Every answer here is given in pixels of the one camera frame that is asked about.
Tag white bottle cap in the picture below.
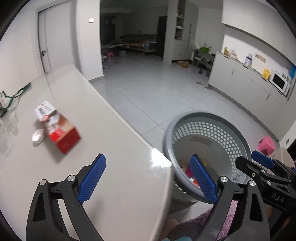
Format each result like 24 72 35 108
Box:
32 129 45 144

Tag red toothpaste box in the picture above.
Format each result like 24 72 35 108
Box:
34 101 81 154

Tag beige plush ball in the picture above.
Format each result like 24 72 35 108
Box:
179 163 188 172

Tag pink plastic stool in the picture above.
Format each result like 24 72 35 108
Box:
257 136 275 156

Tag grey perforated laundry basket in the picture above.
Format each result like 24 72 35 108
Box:
163 111 251 203

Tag white low cabinet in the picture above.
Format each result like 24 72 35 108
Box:
209 52 295 141

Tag white microwave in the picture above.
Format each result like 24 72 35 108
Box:
269 70 290 96

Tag small yellow box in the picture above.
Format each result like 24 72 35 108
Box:
262 69 270 80

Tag white bottle on counter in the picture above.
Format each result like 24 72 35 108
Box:
244 53 252 68

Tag shoe rack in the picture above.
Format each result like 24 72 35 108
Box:
192 50 216 71

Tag green tote bag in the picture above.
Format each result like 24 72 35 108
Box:
200 43 212 54

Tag cardboard box on floor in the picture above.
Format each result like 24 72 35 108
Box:
177 60 190 68

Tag dark sofa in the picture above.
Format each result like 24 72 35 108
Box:
109 34 157 55

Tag far pink stool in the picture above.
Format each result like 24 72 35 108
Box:
106 52 114 61

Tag white door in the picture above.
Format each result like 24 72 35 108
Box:
38 1 80 74

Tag green strapped water bottle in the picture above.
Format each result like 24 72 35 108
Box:
1 82 32 118

